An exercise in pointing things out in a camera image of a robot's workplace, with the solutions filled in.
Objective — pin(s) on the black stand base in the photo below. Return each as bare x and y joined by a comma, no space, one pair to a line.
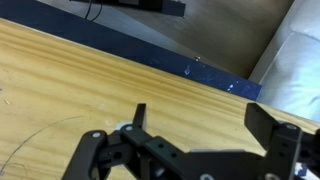
167,7

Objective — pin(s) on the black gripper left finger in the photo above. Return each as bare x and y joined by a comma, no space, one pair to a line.
144,148

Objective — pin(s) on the grey sofa cushion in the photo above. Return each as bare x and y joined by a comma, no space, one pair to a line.
289,68

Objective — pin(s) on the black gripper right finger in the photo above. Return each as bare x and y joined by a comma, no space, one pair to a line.
281,141

